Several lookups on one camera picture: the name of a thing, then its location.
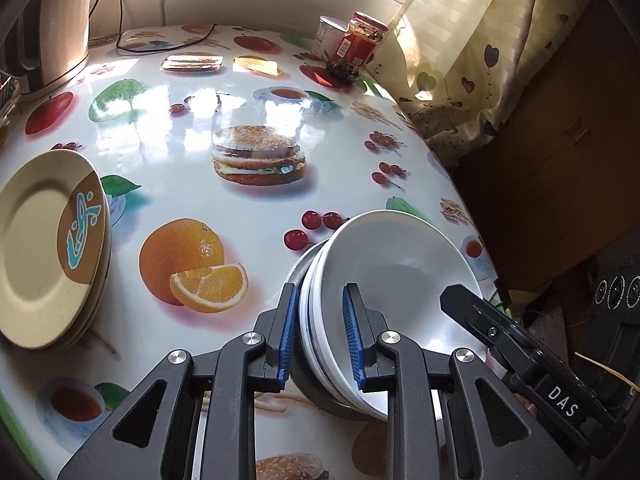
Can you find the white electric kettle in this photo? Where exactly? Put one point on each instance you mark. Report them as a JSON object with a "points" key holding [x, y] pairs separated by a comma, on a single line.
{"points": [[47, 45]]}

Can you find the white paper cup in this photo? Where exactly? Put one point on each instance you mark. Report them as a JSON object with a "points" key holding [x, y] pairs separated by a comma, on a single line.
{"points": [[329, 34]]}

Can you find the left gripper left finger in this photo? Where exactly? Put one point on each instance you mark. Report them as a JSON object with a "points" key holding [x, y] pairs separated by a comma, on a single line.
{"points": [[194, 405]]}

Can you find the fruit print tablecloth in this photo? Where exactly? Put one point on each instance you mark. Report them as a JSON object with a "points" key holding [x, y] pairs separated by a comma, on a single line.
{"points": [[221, 153]]}

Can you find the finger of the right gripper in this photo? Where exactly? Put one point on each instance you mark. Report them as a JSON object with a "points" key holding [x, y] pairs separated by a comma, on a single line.
{"points": [[480, 319]]}

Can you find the red-labelled glass jar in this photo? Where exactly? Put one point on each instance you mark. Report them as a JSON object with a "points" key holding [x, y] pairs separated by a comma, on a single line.
{"points": [[356, 47]]}

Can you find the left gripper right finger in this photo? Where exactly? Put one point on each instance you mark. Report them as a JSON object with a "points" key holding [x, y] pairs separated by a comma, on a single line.
{"points": [[448, 415]]}

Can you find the steel bowl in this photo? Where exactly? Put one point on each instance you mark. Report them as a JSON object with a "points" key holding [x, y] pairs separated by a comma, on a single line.
{"points": [[309, 385]]}

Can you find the beige plate brown patch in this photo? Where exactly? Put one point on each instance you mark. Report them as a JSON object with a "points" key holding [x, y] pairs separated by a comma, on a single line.
{"points": [[53, 221], [94, 299]]}

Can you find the white bowl blue stripe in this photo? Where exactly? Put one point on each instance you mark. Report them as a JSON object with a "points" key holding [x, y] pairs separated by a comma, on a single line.
{"points": [[401, 265]]}

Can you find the heart pattern curtain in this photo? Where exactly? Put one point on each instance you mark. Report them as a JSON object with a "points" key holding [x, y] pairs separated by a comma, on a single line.
{"points": [[457, 68]]}

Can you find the striped storage tray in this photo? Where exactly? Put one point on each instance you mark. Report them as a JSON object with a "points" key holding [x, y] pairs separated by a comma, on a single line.
{"points": [[9, 92]]}

